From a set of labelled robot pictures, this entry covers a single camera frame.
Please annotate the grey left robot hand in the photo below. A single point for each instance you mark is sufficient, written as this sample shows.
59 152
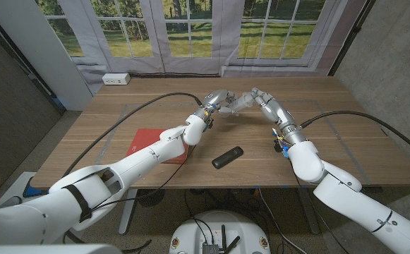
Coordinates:
216 97

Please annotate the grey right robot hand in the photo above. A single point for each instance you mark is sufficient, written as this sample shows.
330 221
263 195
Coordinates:
277 109

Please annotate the clear plastic syringe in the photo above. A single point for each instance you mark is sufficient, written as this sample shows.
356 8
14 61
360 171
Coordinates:
241 103

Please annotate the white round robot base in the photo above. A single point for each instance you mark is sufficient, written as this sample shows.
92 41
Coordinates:
190 236

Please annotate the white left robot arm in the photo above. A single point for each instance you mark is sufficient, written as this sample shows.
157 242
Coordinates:
120 173

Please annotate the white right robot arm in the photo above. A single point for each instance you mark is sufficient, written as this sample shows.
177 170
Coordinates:
338 190

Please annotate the red notebook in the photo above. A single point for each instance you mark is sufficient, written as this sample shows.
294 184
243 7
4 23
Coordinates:
144 139

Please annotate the blue right wrist connector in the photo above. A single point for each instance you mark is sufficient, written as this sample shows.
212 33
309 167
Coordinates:
285 152

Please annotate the black remote control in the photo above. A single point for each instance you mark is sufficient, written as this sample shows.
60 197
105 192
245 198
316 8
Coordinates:
227 157

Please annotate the printed window backdrop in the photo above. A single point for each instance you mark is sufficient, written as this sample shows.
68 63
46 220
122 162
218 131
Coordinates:
222 35

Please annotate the white power strip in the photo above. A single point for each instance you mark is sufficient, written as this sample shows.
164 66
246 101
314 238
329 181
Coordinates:
116 79

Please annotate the grey metal table leg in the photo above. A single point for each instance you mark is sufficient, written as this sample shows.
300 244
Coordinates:
310 215
127 215

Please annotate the black round floor disc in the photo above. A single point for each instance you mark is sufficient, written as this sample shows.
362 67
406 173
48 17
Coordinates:
151 197

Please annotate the black antenna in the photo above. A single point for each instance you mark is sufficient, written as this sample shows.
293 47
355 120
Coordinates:
233 244
223 236

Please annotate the small grey electronics box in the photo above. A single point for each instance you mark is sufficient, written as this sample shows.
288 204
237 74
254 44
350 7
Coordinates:
210 248

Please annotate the white vertical panel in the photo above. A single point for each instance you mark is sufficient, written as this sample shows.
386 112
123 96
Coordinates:
42 53

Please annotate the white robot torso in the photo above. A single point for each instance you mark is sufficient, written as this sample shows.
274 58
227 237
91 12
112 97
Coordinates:
49 249

